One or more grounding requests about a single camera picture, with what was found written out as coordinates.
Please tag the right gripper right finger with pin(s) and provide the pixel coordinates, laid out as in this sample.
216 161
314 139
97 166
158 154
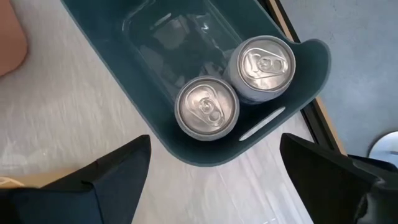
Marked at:
335 189

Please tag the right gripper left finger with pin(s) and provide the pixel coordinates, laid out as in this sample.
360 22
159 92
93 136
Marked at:
93 193

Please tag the grey soda can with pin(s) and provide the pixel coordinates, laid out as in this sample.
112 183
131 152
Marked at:
206 108
264 65

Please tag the white round stool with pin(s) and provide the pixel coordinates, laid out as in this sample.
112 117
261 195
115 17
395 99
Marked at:
387 147

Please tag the teal plastic bin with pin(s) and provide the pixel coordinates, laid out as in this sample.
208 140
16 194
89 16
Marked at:
109 46

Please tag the orange plastic bin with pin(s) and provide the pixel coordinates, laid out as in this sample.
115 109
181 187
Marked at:
9 37

